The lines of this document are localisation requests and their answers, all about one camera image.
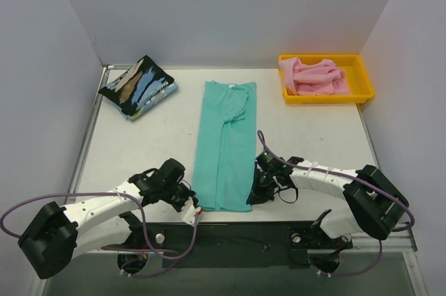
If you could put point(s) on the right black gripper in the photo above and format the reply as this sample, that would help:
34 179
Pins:
262 182

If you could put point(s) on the folded black printed t shirt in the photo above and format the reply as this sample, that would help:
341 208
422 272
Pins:
132 89

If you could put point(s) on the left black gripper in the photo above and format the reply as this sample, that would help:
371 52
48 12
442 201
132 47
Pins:
185 197

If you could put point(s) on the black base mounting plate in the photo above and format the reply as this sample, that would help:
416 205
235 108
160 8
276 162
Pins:
295 244

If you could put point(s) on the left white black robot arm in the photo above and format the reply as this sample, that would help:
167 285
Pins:
106 220

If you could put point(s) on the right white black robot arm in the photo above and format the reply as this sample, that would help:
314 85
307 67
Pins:
375 205

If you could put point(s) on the yellow plastic tray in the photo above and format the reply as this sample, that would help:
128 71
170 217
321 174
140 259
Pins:
356 75

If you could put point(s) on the pink t shirt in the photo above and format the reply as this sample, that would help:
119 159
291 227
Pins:
322 78

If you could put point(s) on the teal t shirt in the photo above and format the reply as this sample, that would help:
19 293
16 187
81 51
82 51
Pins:
226 147

